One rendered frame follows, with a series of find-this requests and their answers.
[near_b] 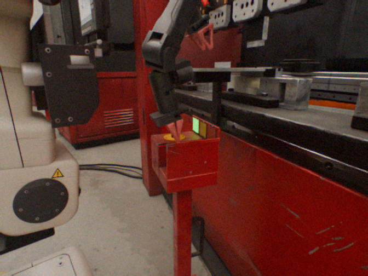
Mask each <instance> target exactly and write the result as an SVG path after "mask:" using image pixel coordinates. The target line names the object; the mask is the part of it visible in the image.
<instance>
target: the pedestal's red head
mask: <svg viewBox="0 0 368 276"><path fill-rule="evenodd" d="M194 117H196V116H194V115H192V131H187V132H181V133H180V134H181V135H184V136H185V138H184V139H182V140H180V142H177V143H176V141H174V140H166V139H165V138H164V136H165V135H169V134H159V135H151V150H152V167H153V169H154V171H155V172H156V174H157V176H158V178H159V179H160V181H161V183H162V185H163V187H164V188H165V190H166V192H167V193H174V192H180V191H186V190H189V189H195V188H201V187H206V186H212V185H216V184H217V175H218V164H219V141H220V138H219V131H220V128H219V127H217V126H215V125H213V124H211V123H209V122H207V121H205V120H203V119H200V118H198V117H197V118H198V120H199V134H197V133H196V132H195V131H193V118H194ZM200 121H201V122H202V121H205V123H206V124H207V136H206V139H205V138H204V137H202V136H200ZM210 125H213V126H214V127H215V129H216V138H215V139H208V128H209V126H210ZM170 134H171V133H170Z"/></svg>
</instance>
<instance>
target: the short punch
mask: <svg viewBox="0 0 368 276"><path fill-rule="evenodd" d="M268 20H269V17H266V16H264V17H261V18H258V19H254V20H250V21H247V23H246V39H245V41H246V42H247V48H249V47H258V46H263V45H265V40H266V39H267V32H268Z"/></svg>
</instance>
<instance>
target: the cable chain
mask: <svg viewBox="0 0 368 276"><path fill-rule="evenodd" d="M325 68H368V57H365V58H352V59H350V58H347V59H331V60H330V59H326V62H325Z"/></svg>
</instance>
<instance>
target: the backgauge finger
mask: <svg viewBox="0 0 368 276"><path fill-rule="evenodd" d="M319 67H320V63H319V62H314V60H310V59H297V60H283V63H279V65H278V67H257V68H282V69H283V72H319Z"/></svg>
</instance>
